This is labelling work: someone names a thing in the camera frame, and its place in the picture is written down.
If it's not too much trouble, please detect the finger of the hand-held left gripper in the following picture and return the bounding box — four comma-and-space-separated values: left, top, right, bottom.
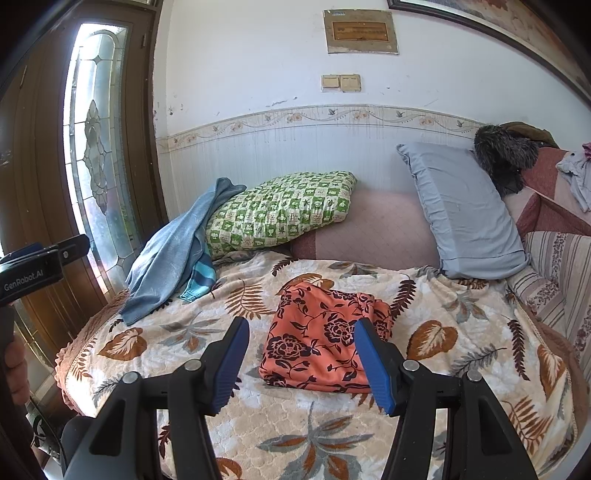
58, 234, 90, 264

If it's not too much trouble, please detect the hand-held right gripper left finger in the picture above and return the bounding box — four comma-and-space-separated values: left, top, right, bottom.
65, 318, 250, 480

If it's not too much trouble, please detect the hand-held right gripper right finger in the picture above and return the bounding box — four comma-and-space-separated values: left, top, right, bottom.
355, 318, 539, 480

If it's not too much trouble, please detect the orange floral garment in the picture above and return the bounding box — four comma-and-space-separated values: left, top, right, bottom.
259, 281, 394, 394

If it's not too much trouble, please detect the person's left hand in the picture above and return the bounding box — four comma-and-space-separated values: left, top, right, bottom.
4, 337, 29, 407

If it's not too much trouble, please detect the cream leaf-print blanket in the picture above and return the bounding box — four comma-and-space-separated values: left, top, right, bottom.
60, 256, 578, 480

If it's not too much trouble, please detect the blue striped sweater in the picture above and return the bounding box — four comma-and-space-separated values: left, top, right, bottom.
180, 256, 217, 304

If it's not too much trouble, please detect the blue towel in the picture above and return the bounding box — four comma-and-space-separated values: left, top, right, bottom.
121, 178, 247, 326

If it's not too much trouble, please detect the wooden door with glass pane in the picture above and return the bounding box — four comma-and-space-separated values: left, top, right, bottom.
0, 0, 169, 352

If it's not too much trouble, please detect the mauve pillow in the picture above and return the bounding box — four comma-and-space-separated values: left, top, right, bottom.
290, 145, 591, 271

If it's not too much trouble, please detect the green checked pillow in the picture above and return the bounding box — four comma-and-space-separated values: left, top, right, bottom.
204, 171, 358, 260

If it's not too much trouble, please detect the grey-blue pillow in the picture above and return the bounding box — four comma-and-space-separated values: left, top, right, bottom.
396, 142, 531, 281

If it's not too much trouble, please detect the striped floral cushion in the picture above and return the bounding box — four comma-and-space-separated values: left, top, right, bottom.
505, 231, 591, 365

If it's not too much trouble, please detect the dark fur-trimmed coat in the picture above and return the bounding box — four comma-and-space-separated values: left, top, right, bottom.
473, 121, 560, 197

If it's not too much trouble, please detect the light grey garment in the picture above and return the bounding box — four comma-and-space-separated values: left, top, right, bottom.
555, 150, 591, 212

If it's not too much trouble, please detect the dark framed painting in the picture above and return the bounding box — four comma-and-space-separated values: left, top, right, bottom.
388, 0, 573, 100

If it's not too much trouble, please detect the beige wall panel box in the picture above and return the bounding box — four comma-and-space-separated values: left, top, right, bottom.
323, 9, 399, 55

